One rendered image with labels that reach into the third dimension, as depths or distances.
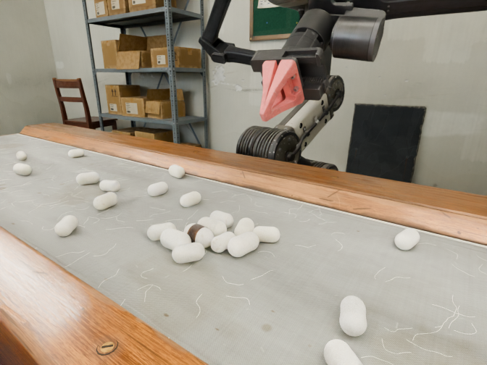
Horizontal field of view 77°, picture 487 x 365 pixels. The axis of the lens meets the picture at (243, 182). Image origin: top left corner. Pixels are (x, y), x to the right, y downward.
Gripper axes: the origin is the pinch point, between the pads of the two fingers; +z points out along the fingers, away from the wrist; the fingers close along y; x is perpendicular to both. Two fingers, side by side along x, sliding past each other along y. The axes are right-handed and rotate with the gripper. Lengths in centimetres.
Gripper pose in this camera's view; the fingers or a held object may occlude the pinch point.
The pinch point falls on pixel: (265, 113)
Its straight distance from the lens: 41.4
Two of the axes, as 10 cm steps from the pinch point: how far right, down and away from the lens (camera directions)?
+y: 8.2, 1.9, -5.3
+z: -4.5, 8.0, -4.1
